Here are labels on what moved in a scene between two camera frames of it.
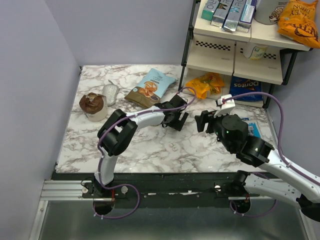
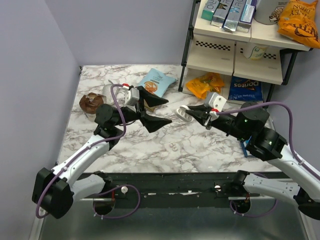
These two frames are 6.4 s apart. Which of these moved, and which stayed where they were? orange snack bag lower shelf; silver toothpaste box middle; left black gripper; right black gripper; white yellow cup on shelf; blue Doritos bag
Moved: left black gripper; right black gripper
Stayed: white yellow cup on shelf; silver toothpaste box middle; orange snack bag lower shelf; blue Doritos bag
